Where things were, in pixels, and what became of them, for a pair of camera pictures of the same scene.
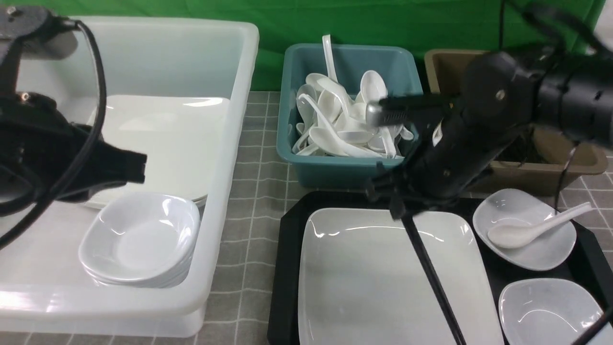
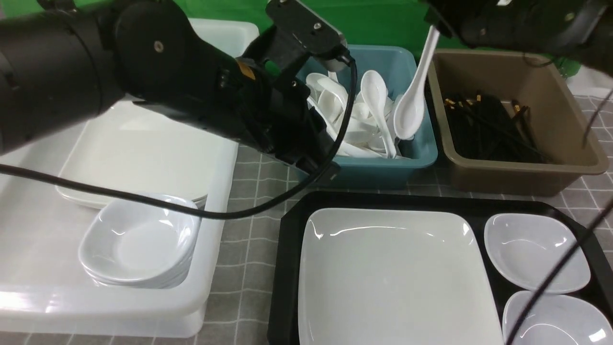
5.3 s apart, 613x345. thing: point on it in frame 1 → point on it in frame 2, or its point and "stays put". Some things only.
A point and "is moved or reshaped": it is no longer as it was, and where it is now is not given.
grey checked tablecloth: (239, 310) stays put
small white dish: (547, 311) is moved or reshaped
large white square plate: (358, 284) stays put
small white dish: (549, 249) → (527, 249)
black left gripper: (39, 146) → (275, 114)
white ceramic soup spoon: (512, 235) → (409, 112)
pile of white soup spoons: (332, 122) stays put
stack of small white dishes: (141, 238) stays put
